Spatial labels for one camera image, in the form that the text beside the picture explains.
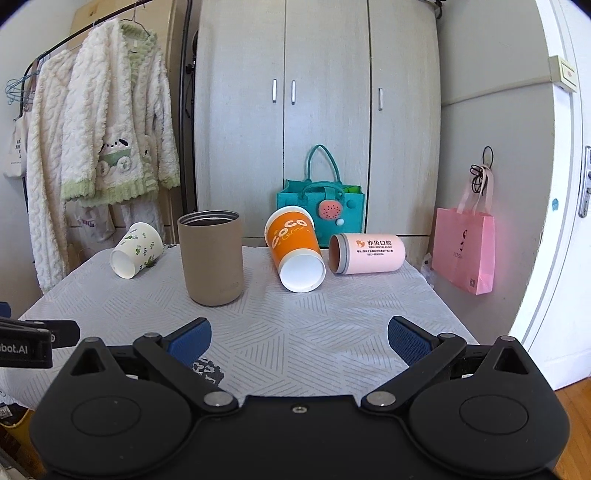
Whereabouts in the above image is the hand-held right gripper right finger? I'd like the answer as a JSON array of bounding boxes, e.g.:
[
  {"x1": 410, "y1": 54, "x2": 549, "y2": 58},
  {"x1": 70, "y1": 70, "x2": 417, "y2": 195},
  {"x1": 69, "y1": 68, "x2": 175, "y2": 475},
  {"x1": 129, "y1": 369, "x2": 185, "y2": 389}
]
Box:
[{"x1": 360, "y1": 316, "x2": 536, "y2": 414}]

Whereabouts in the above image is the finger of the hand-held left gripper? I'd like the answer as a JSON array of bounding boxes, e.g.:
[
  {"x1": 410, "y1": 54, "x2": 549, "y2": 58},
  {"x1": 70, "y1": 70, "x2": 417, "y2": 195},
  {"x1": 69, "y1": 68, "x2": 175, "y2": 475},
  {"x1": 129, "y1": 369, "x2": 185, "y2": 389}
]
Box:
[{"x1": 0, "y1": 316, "x2": 80, "y2": 348}]

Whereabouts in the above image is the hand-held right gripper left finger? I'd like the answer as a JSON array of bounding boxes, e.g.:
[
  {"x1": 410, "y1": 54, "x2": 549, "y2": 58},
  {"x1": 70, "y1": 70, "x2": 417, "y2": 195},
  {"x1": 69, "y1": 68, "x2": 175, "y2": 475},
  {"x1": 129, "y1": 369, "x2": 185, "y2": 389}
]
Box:
[{"x1": 69, "y1": 318, "x2": 239, "y2": 414}]

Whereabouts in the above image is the taupe tumbler cup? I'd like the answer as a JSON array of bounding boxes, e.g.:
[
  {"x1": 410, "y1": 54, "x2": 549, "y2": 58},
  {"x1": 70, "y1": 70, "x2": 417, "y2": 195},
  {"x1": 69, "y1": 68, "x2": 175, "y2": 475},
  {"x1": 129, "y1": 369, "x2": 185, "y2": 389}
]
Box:
[{"x1": 178, "y1": 210, "x2": 244, "y2": 306}]

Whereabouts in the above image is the pink cup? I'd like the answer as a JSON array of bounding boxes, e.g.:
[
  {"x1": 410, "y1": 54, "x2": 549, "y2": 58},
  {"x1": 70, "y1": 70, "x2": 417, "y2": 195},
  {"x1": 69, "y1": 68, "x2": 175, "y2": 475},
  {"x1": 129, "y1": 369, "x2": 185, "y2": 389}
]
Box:
[{"x1": 328, "y1": 233, "x2": 407, "y2": 276}]

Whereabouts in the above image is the white leaf-print paper cup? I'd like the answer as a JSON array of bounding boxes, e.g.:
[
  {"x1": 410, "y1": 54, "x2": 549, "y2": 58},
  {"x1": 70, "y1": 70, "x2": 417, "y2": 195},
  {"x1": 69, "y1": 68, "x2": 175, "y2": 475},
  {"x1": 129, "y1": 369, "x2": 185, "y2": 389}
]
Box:
[{"x1": 110, "y1": 222, "x2": 165, "y2": 280}]

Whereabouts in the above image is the orange paper cup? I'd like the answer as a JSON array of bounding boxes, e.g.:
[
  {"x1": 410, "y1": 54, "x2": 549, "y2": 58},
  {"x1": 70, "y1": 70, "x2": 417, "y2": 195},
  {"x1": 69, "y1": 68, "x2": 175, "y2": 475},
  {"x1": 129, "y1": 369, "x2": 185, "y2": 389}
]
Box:
[{"x1": 264, "y1": 206, "x2": 327, "y2": 293}]

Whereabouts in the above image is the pink paper bag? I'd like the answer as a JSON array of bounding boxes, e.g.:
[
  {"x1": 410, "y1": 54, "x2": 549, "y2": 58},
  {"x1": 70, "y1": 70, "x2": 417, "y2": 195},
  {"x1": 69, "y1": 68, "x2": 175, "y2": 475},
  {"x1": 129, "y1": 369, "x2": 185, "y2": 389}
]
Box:
[{"x1": 431, "y1": 164, "x2": 498, "y2": 296}]

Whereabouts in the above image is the white patterned tablecloth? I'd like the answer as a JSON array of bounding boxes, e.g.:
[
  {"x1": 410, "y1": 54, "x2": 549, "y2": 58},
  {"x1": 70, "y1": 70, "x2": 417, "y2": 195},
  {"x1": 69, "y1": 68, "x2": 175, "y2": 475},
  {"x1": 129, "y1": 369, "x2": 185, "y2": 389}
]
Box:
[{"x1": 0, "y1": 242, "x2": 481, "y2": 411}]

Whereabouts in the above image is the white fleece robe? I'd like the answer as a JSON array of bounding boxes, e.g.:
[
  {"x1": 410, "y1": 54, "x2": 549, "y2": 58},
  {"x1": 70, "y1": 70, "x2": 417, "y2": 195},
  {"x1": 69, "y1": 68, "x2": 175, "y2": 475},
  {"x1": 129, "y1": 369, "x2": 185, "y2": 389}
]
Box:
[{"x1": 23, "y1": 50, "x2": 116, "y2": 296}]

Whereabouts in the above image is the watermelon bag charm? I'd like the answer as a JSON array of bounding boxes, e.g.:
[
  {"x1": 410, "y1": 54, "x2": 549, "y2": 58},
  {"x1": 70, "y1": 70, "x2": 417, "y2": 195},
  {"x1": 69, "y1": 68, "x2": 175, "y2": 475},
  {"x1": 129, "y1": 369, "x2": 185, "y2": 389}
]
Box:
[{"x1": 316, "y1": 198, "x2": 345, "y2": 228}]

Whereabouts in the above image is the teal felt bag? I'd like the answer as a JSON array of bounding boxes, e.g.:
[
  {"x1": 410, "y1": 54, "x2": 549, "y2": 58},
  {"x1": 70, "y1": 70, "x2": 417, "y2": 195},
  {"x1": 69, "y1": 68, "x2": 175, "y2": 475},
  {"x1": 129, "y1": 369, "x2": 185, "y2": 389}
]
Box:
[{"x1": 276, "y1": 144, "x2": 364, "y2": 241}]

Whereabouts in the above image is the white door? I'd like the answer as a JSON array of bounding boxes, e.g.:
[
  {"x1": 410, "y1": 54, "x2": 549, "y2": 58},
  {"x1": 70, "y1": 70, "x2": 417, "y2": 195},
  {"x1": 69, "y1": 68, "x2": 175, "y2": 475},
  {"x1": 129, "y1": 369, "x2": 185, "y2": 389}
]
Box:
[{"x1": 508, "y1": 0, "x2": 591, "y2": 391}]

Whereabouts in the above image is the white tote bag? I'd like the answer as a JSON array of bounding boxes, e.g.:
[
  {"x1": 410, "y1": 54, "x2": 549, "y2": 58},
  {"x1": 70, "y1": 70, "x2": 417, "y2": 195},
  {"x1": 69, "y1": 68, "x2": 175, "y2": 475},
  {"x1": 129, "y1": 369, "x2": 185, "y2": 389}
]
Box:
[{"x1": 4, "y1": 117, "x2": 29, "y2": 179}]

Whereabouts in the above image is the cream and green fleece cardigan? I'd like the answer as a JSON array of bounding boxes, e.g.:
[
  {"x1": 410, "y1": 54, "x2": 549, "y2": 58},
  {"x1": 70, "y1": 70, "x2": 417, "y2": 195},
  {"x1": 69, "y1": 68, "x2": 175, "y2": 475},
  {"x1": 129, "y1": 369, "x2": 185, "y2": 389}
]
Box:
[{"x1": 60, "y1": 18, "x2": 182, "y2": 207}]

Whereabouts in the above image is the black pole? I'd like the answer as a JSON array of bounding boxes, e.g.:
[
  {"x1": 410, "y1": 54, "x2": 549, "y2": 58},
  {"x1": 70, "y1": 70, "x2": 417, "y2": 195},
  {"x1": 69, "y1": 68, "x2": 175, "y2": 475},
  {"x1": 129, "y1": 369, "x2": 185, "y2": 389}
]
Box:
[{"x1": 181, "y1": 0, "x2": 201, "y2": 223}]

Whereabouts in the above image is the grey wooden wardrobe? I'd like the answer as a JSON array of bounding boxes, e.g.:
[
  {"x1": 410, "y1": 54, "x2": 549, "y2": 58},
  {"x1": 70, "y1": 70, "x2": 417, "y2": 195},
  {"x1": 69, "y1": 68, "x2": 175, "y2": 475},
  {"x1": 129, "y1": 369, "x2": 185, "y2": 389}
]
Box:
[{"x1": 191, "y1": 0, "x2": 442, "y2": 248}]

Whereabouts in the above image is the black clothes rack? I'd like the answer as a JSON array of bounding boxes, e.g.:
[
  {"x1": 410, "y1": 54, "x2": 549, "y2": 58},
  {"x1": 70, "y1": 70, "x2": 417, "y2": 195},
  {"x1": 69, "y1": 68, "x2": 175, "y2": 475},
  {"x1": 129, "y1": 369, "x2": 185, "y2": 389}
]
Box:
[{"x1": 18, "y1": 0, "x2": 158, "y2": 112}]

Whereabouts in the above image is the black cord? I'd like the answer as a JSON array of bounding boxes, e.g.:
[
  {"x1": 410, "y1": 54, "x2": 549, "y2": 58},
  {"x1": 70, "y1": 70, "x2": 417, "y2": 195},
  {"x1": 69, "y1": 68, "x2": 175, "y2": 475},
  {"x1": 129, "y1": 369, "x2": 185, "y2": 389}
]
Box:
[{"x1": 470, "y1": 146, "x2": 495, "y2": 195}]

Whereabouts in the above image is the metal door handle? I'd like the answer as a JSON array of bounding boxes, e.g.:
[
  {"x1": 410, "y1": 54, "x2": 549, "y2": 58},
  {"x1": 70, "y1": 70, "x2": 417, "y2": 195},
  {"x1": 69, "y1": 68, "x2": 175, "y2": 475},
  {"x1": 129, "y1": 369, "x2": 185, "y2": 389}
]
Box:
[{"x1": 579, "y1": 147, "x2": 591, "y2": 217}]

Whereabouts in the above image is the blue wire hanger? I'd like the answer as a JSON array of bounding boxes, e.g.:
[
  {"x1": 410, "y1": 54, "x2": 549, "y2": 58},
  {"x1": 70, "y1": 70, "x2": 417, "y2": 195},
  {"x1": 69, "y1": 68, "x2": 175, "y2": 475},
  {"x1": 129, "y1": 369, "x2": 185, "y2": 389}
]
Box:
[{"x1": 4, "y1": 76, "x2": 38, "y2": 112}]

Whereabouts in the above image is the beige wall box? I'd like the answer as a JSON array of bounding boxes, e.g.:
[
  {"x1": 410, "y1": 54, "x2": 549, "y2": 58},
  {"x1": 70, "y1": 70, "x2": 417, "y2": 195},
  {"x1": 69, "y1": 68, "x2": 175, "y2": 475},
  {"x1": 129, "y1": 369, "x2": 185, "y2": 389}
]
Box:
[{"x1": 549, "y1": 54, "x2": 579, "y2": 92}]

